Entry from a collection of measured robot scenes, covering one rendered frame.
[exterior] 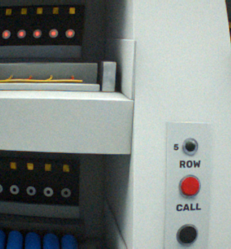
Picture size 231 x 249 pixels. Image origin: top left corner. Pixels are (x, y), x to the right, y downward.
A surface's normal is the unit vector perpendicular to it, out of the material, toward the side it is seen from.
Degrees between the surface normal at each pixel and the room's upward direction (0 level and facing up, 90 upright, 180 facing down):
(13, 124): 109
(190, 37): 90
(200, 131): 90
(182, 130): 90
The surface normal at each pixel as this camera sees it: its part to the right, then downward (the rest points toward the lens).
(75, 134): 0.14, 0.18
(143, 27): 0.15, -0.15
